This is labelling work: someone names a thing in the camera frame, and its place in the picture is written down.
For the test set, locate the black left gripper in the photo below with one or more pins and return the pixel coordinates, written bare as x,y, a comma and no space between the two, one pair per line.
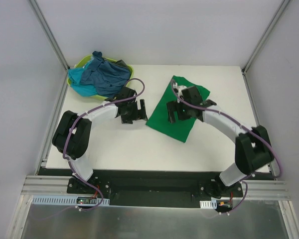
133,115

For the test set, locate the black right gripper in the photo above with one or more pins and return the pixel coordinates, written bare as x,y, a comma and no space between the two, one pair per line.
177,112

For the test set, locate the green t shirt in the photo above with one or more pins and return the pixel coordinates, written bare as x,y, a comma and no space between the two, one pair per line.
175,113

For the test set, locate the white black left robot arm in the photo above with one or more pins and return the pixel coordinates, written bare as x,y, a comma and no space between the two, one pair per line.
72,135

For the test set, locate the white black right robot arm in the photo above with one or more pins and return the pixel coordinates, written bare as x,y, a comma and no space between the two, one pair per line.
252,144

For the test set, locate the dark blue t shirt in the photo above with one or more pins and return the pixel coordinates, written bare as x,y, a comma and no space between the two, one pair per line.
107,78

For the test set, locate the grey t shirt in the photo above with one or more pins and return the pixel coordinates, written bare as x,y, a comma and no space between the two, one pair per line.
121,63

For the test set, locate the teal t shirt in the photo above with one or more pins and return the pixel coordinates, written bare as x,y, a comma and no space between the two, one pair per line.
74,76

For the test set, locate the lime green plastic basin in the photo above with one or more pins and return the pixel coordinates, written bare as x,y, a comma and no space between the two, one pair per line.
86,60

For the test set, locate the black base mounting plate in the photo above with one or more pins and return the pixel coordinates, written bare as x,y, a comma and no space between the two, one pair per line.
171,201

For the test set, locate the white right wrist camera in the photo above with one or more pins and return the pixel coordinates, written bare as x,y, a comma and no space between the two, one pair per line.
178,89

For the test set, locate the right aluminium frame post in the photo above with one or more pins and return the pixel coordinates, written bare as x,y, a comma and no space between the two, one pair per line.
266,34

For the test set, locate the aluminium frame post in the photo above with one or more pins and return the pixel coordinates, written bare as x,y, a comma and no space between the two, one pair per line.
266,34
48,32

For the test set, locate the right white slotted cable duct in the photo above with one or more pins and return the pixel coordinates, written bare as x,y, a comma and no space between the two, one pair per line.
212,204

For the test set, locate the white slotted cable duct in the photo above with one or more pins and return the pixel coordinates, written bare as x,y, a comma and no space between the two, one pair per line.
69,201
212,204

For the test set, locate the left aluminium frame post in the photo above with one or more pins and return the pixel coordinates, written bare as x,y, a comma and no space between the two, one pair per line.
48,32

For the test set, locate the left white slotted cable duct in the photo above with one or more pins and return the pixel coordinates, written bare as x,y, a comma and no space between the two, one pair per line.
69,201

